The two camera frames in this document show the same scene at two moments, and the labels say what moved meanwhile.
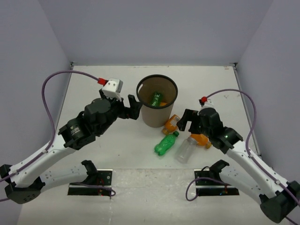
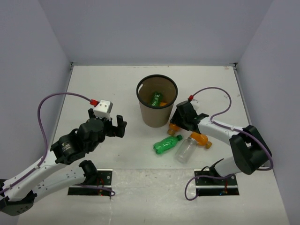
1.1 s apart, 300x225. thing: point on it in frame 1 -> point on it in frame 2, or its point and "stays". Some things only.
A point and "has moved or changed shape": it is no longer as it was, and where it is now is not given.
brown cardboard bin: (157, 116) stays
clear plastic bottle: (185, 150) stays
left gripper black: (133, 112) -> (118, 131)
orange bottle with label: (171, 124) has moved or changed shape
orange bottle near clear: (201, 139) stays
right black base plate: (208, 187) stays
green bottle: (166, 143) has moved or changed shape
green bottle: (157, 100) stays
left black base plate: (104, 177) stays
